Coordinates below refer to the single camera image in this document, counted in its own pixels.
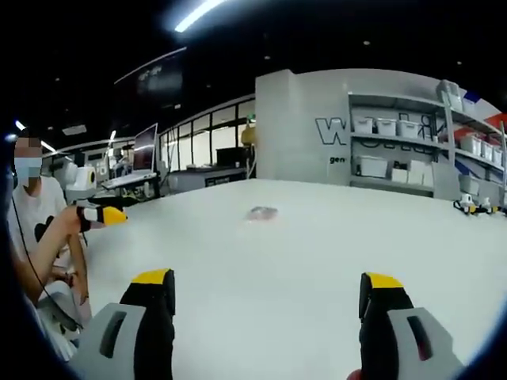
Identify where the grey metal shelf unit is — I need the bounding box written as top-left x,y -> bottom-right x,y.
347,80 -> 507,200

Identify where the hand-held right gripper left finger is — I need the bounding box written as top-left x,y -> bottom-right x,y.
69,268 -> 177,380

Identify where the white grey worn device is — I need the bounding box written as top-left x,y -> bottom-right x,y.
36,291 -> 83,346

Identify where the person's white shirt torso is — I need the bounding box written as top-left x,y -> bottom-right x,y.
7,176 -> 68,278

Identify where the black equipment box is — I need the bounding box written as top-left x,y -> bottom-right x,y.
215,146 -> 249,168

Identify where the black framed glass partition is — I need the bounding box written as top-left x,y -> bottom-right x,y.
158,93 -> 257,173

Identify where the group of white storage bins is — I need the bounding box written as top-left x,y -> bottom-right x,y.
352,80 -> 506,195

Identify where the grey counter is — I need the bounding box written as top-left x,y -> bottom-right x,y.
169,165 -> 257,196

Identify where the thin black cable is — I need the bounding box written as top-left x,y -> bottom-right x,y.
10,192 -> 55,300

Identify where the clear resealable bag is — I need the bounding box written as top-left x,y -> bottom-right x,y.
241,204 -> 280,227

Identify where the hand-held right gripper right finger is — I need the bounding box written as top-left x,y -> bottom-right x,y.
358,272 -> 467,380

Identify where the light grey desk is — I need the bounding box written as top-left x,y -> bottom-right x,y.
100,170 -> 159,190

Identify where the hanging dark display panel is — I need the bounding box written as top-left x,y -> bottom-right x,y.
113,46 -> 188,99

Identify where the white and yellow spare gripper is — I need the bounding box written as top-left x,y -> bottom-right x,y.
477,197 -> 502,217
452,192 -> 480,216

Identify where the person's left hand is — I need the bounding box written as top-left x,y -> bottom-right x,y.
65,205 -> 86,234

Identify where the monitor with dark screen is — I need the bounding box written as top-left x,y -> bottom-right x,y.
131,123 -> 159,173

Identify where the white lettered partition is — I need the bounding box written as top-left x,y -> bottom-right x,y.
254,69 -> 448,189

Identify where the yellow tank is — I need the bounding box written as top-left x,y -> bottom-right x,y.
241,120 -> 257,148

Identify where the ceiling strip light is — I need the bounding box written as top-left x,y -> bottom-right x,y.
173,0 -> 227,33

